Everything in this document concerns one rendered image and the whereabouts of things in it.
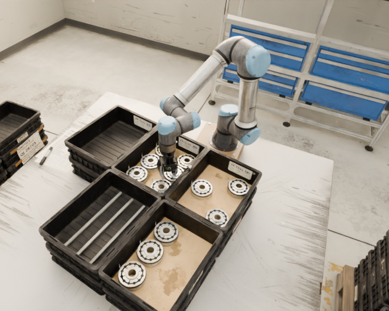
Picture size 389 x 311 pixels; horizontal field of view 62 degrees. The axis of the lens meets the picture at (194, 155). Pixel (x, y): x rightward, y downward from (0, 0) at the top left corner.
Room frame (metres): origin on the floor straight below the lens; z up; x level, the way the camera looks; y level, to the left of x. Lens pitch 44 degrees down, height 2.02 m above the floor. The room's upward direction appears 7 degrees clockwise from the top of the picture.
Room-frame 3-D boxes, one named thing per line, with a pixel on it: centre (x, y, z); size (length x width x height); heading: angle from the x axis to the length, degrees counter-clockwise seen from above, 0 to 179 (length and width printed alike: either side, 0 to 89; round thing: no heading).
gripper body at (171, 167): (1.03, 0.12, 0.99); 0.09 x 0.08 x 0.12; 19
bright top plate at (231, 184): (1.03, -0.23, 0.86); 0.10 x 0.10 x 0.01
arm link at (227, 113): (1.43, -0.16, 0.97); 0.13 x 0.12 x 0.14; 39
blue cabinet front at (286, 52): (2.85, -0.53, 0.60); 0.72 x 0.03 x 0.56; 74
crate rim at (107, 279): (0.61, 0.07, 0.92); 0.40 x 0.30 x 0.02; 153
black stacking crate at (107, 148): (1.24, 0.42, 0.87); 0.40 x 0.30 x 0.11; 153
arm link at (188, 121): (1.11, 0.06, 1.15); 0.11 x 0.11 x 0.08; 39
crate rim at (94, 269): (0.75, 0.34, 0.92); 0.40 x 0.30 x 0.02; 153
